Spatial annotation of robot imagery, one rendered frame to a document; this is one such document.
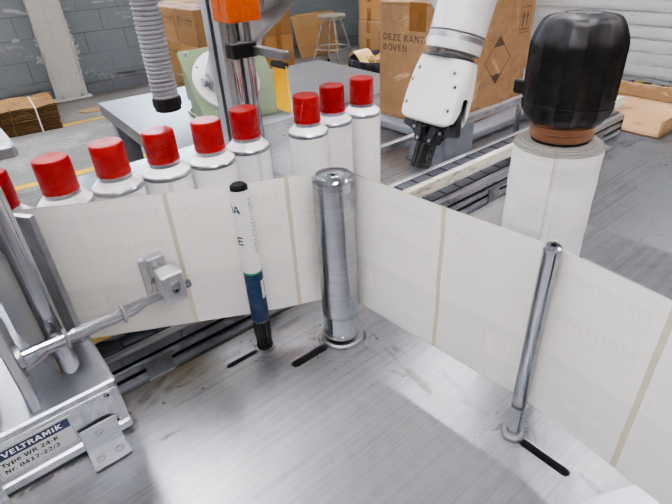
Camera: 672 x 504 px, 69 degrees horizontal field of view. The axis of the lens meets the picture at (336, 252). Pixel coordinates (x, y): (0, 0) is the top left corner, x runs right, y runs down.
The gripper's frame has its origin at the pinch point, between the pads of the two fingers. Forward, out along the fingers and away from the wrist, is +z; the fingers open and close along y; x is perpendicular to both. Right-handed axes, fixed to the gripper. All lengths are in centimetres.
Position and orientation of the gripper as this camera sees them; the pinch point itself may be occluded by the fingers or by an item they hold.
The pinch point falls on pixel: (422, 155)
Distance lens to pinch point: 82.8
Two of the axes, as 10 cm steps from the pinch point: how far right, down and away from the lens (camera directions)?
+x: 7.3, -0.7, 6.8
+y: 6.4, 3.9, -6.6
